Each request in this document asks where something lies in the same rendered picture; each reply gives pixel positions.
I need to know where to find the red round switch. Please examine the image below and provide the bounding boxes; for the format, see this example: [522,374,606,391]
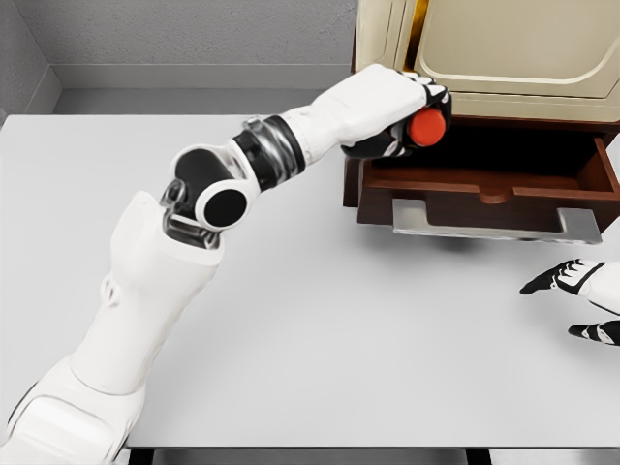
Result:
[406,107,448,148]

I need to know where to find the right robot hand striped fingers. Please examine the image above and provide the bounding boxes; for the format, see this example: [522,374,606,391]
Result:
[518,259,620,347]

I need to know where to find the brown cabinet with cream top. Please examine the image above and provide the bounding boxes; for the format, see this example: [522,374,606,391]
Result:
[341,0,620,209]

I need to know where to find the left robot hand striped fingers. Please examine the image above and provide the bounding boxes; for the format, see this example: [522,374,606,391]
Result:
[340,63,453,160]

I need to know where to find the brown drawer with metal handle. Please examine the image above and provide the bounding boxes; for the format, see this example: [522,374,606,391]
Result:
[356,135,620,245]

